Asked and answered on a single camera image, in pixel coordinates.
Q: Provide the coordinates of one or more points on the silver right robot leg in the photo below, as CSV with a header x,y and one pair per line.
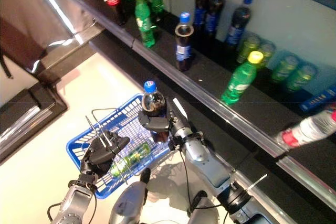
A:
x,y
203,213

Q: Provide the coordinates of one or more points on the brown end panel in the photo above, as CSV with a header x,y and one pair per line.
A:
x,y
21,11

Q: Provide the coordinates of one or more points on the blue plastic shopping basket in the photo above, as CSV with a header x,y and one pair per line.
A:
x,y
105,194

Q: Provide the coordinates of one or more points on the clear water bottle red label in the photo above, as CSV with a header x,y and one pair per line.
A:
x,y
307,129

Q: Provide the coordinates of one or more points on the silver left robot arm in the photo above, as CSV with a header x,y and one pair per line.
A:
x,y
76,203

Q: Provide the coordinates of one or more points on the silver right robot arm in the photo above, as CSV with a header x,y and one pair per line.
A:
x,y
210,163

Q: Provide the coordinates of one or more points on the silver left robot leg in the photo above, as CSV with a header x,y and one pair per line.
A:
x,y
128,203

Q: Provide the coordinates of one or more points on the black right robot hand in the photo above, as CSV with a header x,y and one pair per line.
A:
x,y
181,125

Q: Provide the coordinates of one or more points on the narrow blue cookie box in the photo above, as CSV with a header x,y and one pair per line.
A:
x,y
317,99

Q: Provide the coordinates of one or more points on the dark stone plinth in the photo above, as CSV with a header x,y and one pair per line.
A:
x,y
65,58

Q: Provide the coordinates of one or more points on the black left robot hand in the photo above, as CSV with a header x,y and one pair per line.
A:
x,y
99,155

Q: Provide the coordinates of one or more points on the silver robot leg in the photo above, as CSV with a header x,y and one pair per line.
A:
x,y
128,203
203,213

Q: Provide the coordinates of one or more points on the black display unit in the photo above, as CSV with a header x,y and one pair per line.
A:
x,y
26,119

